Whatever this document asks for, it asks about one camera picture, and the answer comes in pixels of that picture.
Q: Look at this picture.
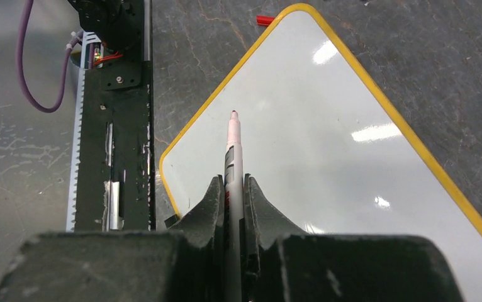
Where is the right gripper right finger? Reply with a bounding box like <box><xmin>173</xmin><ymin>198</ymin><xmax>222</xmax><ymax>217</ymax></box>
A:
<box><xmin>243</xmin><ymin>174</ymin><xmax>463</xmax><ymax>301</ymax></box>

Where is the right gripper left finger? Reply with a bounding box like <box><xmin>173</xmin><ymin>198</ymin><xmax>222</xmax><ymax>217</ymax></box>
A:
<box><xmin>0</xmin><ymin>176</ymin><xmax>225</xmax><ymax>301</ymax></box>

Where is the red whiteboard marker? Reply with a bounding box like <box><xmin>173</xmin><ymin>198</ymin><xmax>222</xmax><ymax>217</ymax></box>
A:
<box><xmin>224</xmin><ymin>110</ymin><xmax>244</xmax><ymax>301</ymax></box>

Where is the whiteboard with yellow edge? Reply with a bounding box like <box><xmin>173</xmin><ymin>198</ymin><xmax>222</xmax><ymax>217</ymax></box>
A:
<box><xmin>159</xmin><ymin>3</ymin><xmax>482</xmax><ymax>301</ymax></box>

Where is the red object behind right arm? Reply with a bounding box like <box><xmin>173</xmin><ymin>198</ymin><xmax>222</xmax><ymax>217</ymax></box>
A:
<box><xmin>256</xmin><ymin>15</ymin><xmax>275</xmax><ymax>26</ymax></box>

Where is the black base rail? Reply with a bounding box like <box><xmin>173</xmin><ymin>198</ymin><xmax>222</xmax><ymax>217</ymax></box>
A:
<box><xmin>71</xmin><ymin>1</ymin><xmax>156</xmax><ymax>232</ymax></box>

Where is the white cable duct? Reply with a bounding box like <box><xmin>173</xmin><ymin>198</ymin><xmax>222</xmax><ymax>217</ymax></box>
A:
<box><xmin>65</xmin><ymin>31</ymin><xmax>99</xmax><ymax>232</ymax></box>

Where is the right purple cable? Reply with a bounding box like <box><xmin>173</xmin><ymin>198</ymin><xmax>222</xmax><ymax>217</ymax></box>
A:
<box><xmin>16</xmin><ymin>0</ymin><xmax>84</xmax><ymax>114</ymax></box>

